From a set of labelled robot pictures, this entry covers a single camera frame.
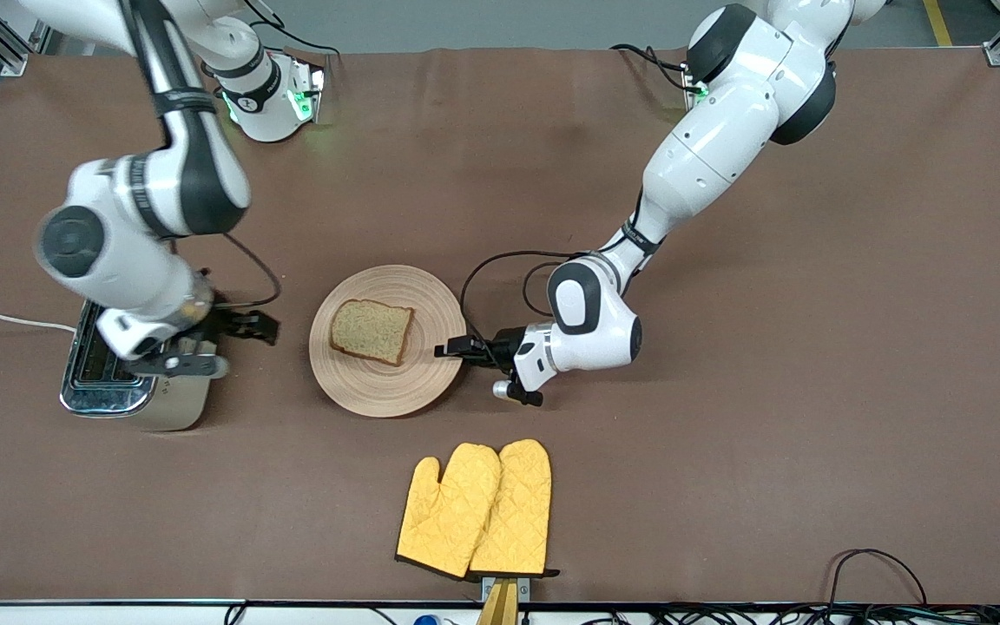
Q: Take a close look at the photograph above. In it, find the small metal bracket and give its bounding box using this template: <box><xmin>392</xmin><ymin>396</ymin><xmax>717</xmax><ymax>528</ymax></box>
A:
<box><xmin>481</xmin><ymin>576</ymin><xmax>532</xmax><ymax>604</ymax></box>

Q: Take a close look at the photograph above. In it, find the yellow quilted oven mitt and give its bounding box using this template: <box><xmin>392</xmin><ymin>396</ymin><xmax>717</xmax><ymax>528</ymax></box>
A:
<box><xmin>395</xmin><ymin>444</ymin><xmax>503</xmax><ymax>580</ymax></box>
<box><xmin>468</xmin><ymin>438</ymin><xmax>560</xmax><ymax>579</ymax></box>

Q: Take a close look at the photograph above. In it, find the brown bread slice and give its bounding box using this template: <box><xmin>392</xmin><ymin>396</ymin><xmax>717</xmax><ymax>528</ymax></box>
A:
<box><xmin>330</xmin><ymin>299</ymin><xmax>416</xmax><ymax>366</ymax></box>

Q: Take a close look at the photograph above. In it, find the black arm base cable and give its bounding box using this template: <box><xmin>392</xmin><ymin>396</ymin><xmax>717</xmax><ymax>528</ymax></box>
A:
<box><xmin>610</xmin><ymin>43</ymin><xmax>692</xmax><ymax>93</ymax></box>
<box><xmin>244</xmin><ymin>0</ymin><xmax>345</xmax><ymax>58</ymax></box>

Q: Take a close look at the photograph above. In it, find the round wooden plate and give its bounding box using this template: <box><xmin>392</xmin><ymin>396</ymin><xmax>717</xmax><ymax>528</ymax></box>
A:
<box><xmin>308</xmin><ymin>265</ymin><xmax>467</xmax><ymax>419</ymax></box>

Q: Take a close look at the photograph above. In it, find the black looped cable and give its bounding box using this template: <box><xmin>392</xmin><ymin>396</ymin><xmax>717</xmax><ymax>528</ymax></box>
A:
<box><xmin>828</xmin><ymin>549</ymin><xmax>928</xmax><ymax>609</ymax></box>

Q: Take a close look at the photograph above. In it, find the brown table mat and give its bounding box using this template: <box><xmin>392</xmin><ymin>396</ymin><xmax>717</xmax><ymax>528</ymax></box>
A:
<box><xmin>0</xmin><ymin>45</ymin><xmax>1000</xmax><ymax>606</ymax></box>

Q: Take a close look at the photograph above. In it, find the chrome and beige toaster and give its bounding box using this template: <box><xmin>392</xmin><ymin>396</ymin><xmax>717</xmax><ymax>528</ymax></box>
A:
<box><xmin>59</xmin><ymin>299</ymin><xmax>220</xmax><ymax>432</ymax></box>

